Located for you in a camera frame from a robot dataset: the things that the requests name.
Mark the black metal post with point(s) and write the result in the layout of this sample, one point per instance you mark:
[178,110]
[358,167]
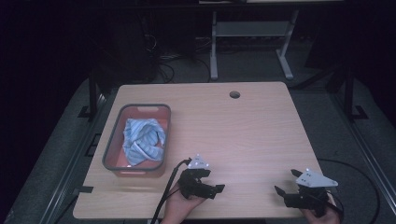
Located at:
[92,93]
[349,93]

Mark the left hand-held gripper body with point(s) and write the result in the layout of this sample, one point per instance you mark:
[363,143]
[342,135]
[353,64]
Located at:
[193,186]

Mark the blue striped cloth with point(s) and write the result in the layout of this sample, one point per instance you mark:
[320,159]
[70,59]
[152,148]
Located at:
[144,141]

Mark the pink basket with grey rim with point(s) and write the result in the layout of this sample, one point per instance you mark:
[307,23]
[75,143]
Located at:
[112,155]

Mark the grey metal stand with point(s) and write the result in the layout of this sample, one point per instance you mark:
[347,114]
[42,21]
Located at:
[249,28]

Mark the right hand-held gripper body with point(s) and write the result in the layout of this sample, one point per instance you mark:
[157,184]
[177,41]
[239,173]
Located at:
[311,196]

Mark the person's left hand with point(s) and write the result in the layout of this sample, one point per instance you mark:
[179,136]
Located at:
[176,205]

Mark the aluminium frame rail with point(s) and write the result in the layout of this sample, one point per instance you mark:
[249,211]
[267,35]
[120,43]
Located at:
[367,146]
[67,174]

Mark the person's right hand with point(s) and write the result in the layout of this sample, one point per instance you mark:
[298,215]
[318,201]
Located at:
[327,218]

